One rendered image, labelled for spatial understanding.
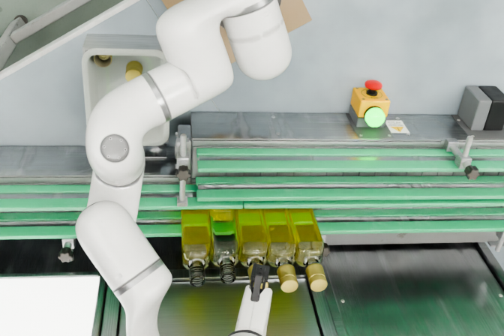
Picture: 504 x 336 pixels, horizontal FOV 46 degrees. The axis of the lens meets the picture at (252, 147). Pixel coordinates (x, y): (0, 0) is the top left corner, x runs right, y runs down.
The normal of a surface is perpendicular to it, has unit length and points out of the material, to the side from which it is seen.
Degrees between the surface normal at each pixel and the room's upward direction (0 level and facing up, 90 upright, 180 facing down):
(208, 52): 28
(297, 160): 90
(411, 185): 90
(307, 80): 0
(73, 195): 90
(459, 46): 0
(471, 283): 90
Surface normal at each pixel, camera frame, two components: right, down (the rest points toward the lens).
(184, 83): 0.27, 0.03
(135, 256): 0.43, -0.36
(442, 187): 0.07, -0.85
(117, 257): 0.04, -0.07
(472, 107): -0.99, 0.00
